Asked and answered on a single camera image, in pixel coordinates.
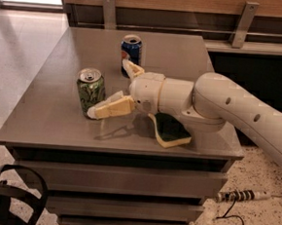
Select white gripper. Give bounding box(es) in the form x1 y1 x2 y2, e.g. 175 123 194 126
87 59 165 120

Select green soda can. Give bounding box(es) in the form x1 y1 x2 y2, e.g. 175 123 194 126
76 67 106 117

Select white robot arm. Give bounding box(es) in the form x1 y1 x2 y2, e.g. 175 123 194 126
88 59 282 167

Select blue Pepsi can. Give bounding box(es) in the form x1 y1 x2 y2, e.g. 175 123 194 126
121 34 143 64

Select grey drawer cabinet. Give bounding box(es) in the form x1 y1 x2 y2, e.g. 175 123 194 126
0 27 243 225

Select green and yellow sponge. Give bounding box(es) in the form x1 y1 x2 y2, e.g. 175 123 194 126
149 113 192 149

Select white power strip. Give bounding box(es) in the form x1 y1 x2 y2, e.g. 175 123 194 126
215 190 271 203

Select black chair base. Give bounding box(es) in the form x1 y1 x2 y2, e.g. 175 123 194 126
0 165 48 225

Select left metal wall bracket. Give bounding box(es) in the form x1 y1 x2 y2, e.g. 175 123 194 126
102 0 117 30

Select wooden wall bench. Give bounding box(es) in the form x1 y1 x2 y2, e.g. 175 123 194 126
62 0 282 56

